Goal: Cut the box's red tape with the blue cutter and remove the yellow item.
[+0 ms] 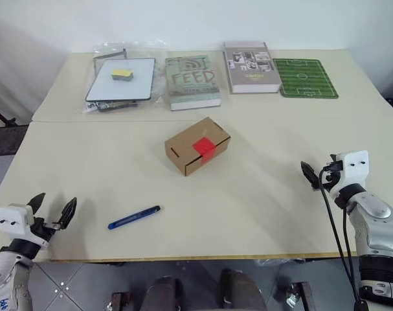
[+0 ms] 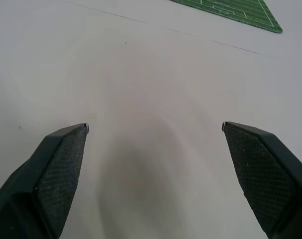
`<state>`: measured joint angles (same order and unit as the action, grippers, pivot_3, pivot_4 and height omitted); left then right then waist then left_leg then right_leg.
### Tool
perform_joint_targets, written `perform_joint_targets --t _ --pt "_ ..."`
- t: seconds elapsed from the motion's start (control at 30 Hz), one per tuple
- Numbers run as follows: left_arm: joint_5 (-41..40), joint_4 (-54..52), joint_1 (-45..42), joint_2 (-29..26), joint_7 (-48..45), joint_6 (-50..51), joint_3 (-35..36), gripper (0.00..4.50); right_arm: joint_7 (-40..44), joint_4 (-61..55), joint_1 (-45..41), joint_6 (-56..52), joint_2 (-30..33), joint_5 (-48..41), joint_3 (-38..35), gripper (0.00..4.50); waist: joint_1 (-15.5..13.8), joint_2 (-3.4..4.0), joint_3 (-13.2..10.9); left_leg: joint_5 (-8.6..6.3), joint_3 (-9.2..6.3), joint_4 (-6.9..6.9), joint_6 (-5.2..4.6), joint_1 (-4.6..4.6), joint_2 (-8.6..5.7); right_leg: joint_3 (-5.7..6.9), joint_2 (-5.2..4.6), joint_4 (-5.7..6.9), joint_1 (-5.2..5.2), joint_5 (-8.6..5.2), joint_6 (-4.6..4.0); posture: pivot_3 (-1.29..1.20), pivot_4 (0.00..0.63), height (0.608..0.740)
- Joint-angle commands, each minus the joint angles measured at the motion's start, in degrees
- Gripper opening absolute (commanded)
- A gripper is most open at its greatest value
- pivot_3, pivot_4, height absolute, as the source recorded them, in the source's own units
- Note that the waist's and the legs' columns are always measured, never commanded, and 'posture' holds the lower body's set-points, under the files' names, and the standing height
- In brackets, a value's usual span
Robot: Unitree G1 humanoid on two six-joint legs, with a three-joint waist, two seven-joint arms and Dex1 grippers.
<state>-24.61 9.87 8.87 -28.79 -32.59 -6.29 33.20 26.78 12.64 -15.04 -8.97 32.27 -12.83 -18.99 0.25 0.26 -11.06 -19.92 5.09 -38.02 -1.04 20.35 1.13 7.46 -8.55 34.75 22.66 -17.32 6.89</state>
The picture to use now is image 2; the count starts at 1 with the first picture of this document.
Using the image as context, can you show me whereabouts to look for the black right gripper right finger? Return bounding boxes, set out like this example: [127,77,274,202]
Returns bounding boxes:
[221,121,302,239]

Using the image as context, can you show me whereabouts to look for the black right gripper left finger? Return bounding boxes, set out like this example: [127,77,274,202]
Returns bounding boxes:
[0,123,90,239]

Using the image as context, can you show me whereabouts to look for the green soccer field mat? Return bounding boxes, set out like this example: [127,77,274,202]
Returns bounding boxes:
[169,0,283,34]

